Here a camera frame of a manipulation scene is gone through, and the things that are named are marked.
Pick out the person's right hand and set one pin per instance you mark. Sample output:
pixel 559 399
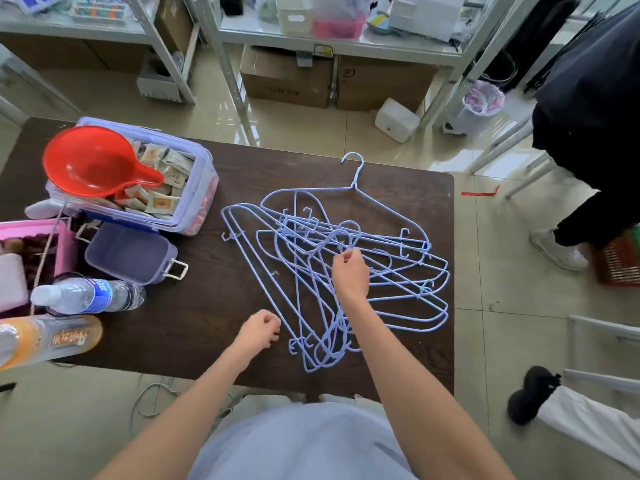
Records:
pixel 351 279

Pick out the person's left hand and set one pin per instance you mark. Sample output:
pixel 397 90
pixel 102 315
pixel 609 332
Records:
pixel 256 330

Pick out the person's right fingers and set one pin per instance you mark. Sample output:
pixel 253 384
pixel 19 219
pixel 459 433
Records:
pixel 350 257

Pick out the person's left fingers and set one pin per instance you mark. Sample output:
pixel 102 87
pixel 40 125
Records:
pixel 271 325

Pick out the person's right forearm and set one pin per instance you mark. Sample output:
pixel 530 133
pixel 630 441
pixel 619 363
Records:
pixel 410 394

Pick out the person's left forearm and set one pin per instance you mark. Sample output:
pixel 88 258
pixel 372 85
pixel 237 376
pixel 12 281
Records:
pixel 180 419

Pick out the pile of blue hangers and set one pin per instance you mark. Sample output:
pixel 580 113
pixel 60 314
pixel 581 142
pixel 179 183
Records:
pixel 400 274

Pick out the person's light blue shirt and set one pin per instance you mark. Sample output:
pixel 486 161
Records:
pixel 300 444

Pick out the white plastic canister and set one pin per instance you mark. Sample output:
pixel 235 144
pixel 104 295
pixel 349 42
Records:
pixel 396 120

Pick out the red tape strip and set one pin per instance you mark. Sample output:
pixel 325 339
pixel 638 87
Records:
pixel 480 192

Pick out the lavender plastic storage box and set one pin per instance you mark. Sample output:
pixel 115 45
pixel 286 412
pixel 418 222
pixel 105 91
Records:
pixel 197 194

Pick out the small lavender lidded container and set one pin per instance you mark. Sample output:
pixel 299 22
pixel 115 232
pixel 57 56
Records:
pixel 127 252

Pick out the clear water bottle blue label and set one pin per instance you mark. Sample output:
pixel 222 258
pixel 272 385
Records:
pixel 95 296

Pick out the heap of small snack packets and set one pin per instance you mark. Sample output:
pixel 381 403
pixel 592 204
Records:
pixel 170 169

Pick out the waste bin with pink bag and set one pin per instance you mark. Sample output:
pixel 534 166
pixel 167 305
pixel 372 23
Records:
pixel 477 107

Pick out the white metal shelf rack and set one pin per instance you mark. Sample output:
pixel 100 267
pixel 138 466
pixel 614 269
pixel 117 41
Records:
pixel 350 44

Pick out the orange drink bottle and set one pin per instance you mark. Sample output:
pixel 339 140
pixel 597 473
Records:
pixel 55 338

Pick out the pink plastic box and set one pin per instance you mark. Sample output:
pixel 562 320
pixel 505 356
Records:
pixel 65 249

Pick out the pink tub with clear bag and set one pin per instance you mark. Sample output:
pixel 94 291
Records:
pixel 340 27

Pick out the red plastic scoop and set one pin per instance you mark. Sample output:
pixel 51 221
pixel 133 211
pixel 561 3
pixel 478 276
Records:
pixel 90 159

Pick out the white plastic bin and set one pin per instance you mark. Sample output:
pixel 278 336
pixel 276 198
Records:
pixel 295 17

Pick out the white appliance box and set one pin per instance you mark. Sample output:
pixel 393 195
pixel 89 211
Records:
pixel 425 14

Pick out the heap of brown dried fruits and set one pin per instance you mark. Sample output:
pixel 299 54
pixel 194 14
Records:
pixel 30 247

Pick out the white open cardboard box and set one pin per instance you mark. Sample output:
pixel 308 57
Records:
pixel 157 87

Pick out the white foam block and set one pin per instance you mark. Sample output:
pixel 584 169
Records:
pixel 11 284

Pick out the red plastic basket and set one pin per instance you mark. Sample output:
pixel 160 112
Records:
pixel 620 264

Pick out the black hanging clothes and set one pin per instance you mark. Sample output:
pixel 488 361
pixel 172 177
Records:
pixel 535 34

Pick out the tall brown cardboard box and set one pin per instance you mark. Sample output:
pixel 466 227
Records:
pixel 172 19

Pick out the grey metal shelf rack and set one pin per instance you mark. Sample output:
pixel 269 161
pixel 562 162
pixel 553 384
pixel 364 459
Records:
pixel 145 34

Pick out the colourful toy tray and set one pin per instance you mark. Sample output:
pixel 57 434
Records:
pixel 97 10

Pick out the white metal chair frame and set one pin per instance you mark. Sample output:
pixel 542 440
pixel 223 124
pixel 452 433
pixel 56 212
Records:
pixel 505 139

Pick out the grey metal frame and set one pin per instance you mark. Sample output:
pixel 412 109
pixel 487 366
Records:
pixel 600 327

